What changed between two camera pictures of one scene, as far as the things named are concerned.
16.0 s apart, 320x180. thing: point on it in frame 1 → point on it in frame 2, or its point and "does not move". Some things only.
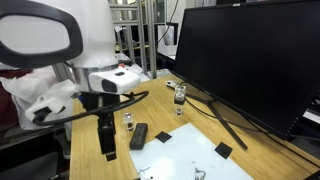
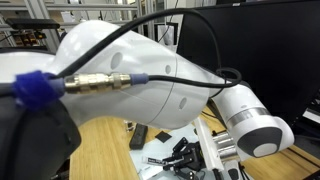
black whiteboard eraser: [139, 136] does not move
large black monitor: [259, 60] does not move
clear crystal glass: [128, 119] does not move
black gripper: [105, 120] → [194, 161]
